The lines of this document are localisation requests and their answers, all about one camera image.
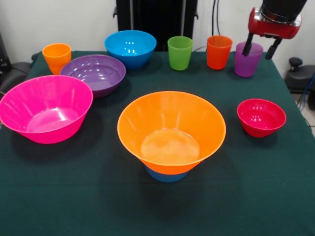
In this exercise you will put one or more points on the yellow-orange cup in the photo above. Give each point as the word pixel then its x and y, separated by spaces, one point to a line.
pixel 57 61

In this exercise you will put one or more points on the purple cup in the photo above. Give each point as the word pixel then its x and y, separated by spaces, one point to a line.
pixel 246 66

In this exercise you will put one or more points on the small red bowl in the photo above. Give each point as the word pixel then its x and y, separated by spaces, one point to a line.
pixel 261 126

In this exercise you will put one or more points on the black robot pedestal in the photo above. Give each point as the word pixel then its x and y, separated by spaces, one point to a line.
pixel 157 17

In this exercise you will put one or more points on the dark green tablecloth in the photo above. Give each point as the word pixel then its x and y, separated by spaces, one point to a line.
pixel 98 209

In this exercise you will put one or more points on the large blue bowl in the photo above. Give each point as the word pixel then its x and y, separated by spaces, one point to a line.
pixel 133 59

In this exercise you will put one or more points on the large orange bowl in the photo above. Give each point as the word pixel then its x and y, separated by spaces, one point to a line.
pixel 137 123

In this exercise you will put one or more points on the orange-red cup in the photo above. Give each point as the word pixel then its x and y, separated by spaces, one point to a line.
pixel 217 57

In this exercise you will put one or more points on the large pink bowl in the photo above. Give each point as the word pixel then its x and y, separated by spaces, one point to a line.
pixel 56 132

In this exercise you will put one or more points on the small blue bowl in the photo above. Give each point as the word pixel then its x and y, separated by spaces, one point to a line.
pixel 165 177

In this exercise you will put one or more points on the green cup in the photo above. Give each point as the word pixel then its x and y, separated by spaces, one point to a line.
pixel 179 56

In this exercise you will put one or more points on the purple bowl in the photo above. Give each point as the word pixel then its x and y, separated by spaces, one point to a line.
pixel 98 78

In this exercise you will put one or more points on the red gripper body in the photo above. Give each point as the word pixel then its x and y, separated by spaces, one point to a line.
pixel 273 29

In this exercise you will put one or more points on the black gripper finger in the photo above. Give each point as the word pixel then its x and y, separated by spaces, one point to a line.
pixel 272 50
pixel 246 46

